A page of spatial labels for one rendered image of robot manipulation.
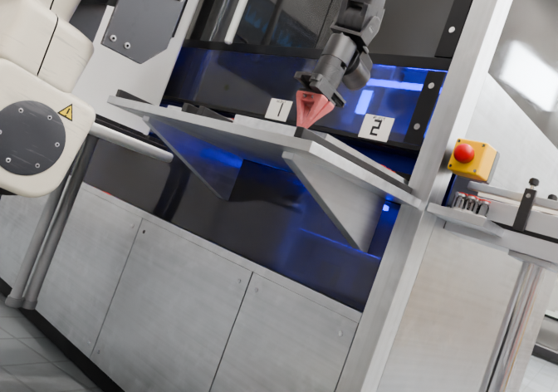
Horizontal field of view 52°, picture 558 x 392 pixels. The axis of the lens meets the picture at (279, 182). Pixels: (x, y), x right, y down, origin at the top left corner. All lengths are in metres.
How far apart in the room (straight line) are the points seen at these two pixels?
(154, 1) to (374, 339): 0.82
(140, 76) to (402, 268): 1.07
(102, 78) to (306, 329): 0.98
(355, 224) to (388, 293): 0.16
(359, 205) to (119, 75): 0.94
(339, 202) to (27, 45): 0.67
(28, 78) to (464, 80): 0.90
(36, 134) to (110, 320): 1.20
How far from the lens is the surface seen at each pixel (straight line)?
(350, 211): 1.24
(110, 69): 1.86
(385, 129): 1.39
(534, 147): 1.74
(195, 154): 1.55
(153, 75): 1.95
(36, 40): 0.86
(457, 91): 1.35
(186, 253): 1.74
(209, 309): 1.63
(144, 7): 0.91
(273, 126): 1.16
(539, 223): 1.31
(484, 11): 1.41
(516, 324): 1.33
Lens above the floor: 0.75
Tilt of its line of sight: 3 degrees up
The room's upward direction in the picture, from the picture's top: 20 degrees clockwise
